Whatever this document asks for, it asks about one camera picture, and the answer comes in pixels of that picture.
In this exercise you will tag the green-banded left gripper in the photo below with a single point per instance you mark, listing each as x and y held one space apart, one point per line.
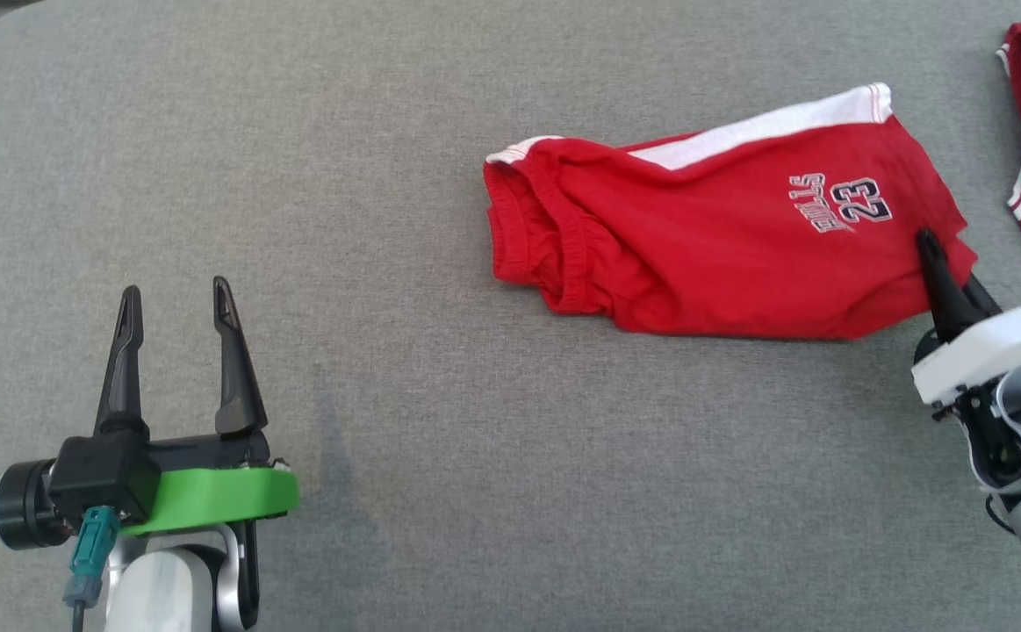
212 496

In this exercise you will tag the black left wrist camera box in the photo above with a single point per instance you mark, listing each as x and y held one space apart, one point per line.
106 474

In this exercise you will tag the black left gripper motor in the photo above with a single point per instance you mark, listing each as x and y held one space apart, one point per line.
23 505

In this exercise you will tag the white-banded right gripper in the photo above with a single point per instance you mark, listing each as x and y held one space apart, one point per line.
993 347

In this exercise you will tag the red shorts with white stripe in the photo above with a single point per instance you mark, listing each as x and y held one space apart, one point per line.
694 246

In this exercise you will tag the grey fabric sofa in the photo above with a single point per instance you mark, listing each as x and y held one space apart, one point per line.
387 219

